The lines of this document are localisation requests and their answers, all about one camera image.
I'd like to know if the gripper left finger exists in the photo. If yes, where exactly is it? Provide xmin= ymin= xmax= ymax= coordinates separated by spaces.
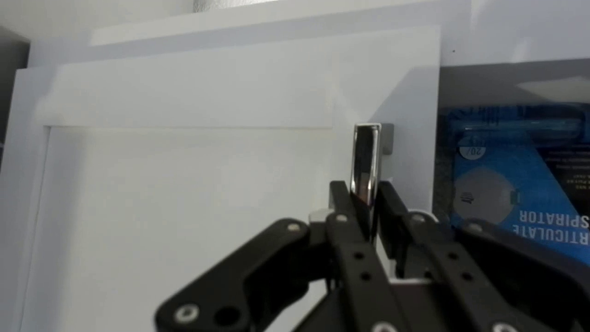
xmin=154 ymin=181 xmax=410 ymax=332

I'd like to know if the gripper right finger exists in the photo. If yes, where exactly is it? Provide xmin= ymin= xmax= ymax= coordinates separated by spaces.
xmin=376 ymin=181 xmax=590 ymax=332

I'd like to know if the chrome cabinet door handle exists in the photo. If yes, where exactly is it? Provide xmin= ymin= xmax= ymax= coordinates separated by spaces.
xmin=350 ymin=122 xmax=395 ymax=245

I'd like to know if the white cabinet door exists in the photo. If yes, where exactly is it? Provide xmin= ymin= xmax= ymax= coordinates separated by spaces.
xmin=8 ymin=27 xmax=442 ymax=332

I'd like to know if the white cabinet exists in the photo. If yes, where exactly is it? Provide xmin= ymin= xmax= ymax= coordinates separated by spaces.
xmin=0 ymin=0 xmax=590 ymax=332

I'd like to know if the blue respirator box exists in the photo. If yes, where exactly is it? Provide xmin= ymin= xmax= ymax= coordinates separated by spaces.
xmin=448 ymin=103 xmax=590 ymax=266

